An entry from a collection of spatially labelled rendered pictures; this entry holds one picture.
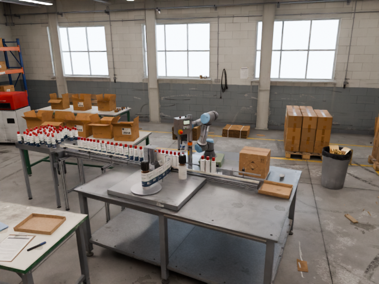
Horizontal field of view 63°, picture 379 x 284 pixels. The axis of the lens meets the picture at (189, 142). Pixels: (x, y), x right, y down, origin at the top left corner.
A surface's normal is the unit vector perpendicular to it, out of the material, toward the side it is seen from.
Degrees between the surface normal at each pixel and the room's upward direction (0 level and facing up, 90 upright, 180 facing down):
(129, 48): 90
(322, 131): 88
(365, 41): 90
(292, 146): 90
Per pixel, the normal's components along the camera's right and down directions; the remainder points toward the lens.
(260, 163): -0.41, 0.28
